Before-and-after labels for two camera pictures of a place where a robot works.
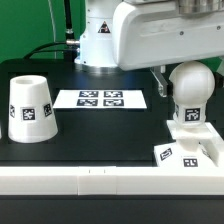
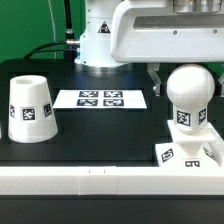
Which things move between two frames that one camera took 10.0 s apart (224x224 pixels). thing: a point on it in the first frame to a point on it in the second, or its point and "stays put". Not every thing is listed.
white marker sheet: (101, 99) stays put
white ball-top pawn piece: (193, 85) stays put
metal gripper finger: (220, 69) to (221, 80)
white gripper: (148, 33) stays put
